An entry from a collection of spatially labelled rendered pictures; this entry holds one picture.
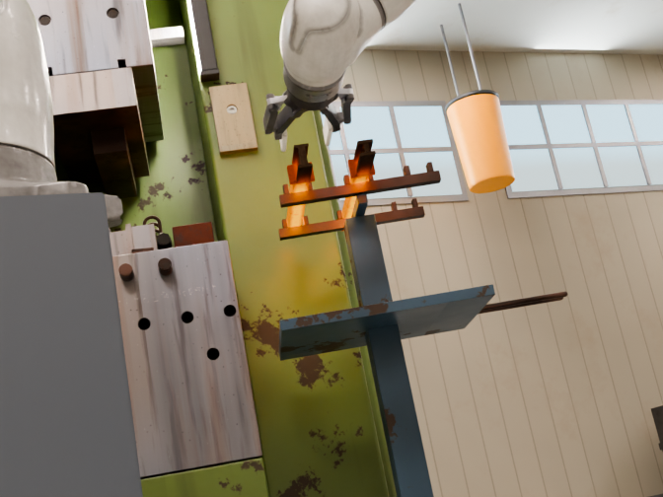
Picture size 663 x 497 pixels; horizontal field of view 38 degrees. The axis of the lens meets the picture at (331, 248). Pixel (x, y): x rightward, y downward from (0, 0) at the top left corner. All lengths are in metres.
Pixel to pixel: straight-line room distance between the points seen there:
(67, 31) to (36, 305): 1.57
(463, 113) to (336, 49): 5.61
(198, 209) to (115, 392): 1.86
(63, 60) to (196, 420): 0.86
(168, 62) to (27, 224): 2.02
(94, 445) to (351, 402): 1.44
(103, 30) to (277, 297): 0.72
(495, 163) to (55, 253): 6.06
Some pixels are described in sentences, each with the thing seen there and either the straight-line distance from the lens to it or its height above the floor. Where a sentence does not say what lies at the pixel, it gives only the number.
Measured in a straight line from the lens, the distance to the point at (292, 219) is 2.01.
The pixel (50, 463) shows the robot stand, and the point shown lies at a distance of 0.74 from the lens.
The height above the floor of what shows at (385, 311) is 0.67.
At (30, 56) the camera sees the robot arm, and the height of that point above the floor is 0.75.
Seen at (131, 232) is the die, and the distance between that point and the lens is 2.08.
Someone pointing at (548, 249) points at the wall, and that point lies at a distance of 7.58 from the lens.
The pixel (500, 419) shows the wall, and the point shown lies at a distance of 6.97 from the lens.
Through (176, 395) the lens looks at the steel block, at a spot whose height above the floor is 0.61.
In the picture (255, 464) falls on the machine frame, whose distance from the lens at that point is 1.91.
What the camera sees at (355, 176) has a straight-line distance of 1.81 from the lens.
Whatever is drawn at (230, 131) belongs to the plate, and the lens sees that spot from 2.28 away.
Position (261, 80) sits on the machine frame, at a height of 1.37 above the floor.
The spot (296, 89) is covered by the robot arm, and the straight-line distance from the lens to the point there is 1.40.
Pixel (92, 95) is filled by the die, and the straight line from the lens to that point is 2.20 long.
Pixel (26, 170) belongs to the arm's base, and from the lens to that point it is 0.84.
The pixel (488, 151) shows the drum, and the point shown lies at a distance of 6.76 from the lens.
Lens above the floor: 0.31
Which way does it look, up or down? 16 degrees up
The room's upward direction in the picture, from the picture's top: 11 degrees counter-clockwise
